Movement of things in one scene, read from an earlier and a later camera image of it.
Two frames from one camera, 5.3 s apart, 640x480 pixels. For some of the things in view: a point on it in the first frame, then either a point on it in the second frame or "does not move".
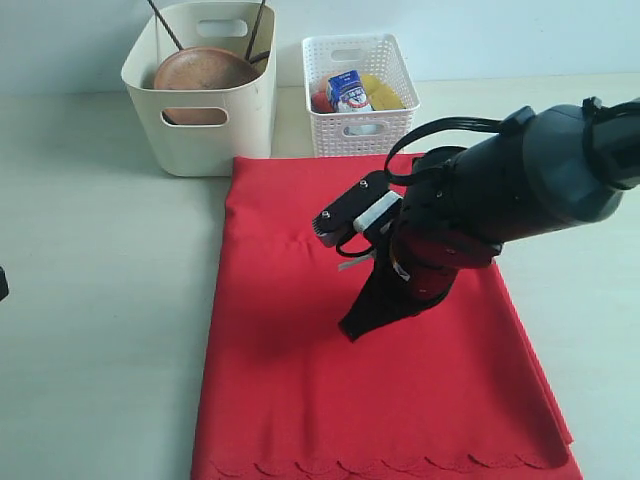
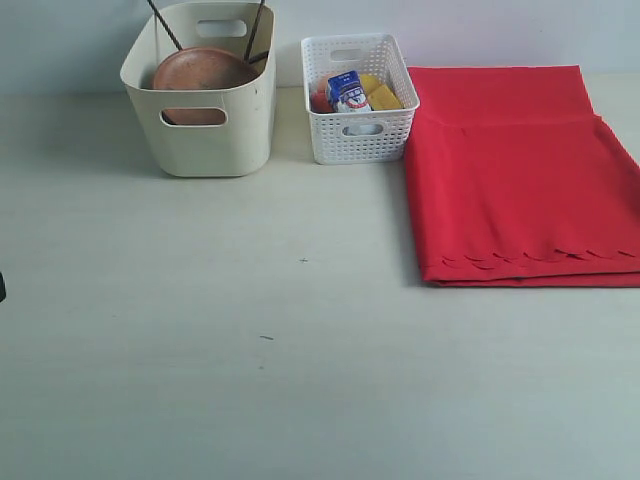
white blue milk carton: [347, 94] does not move
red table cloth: [462, 391] → [517, 182]
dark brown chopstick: [253, 36] does not move
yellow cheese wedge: [381, 96] does not move
